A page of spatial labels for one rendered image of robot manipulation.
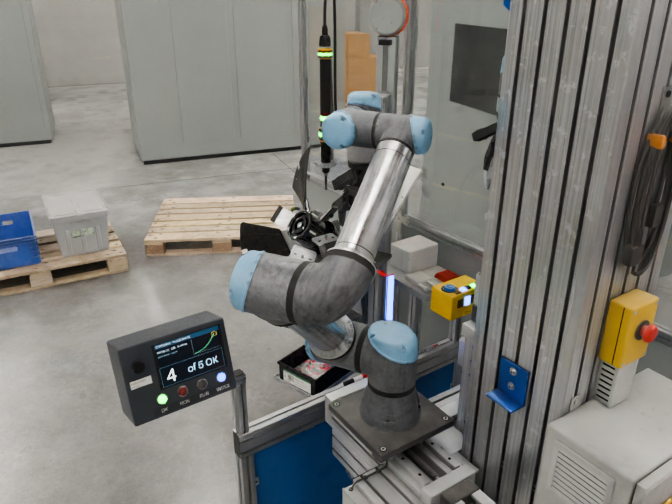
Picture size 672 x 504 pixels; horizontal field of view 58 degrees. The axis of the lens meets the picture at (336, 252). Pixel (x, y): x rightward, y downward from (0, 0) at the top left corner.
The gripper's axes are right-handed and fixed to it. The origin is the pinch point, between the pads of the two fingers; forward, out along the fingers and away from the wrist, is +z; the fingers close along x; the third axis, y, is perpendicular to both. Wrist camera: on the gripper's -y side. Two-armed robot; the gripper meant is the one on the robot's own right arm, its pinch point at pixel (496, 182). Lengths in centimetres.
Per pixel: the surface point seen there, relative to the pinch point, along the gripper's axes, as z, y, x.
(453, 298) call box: 41.2, -9.6, -3.0
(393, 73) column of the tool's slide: -18, -87, 34
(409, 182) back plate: 16, -53, 15
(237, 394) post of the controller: 48, -13, -79
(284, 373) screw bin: 64, -33, -53
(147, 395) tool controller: 35, -8, -104
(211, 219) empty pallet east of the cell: 134, -348, 57
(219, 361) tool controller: 33, -8, -85
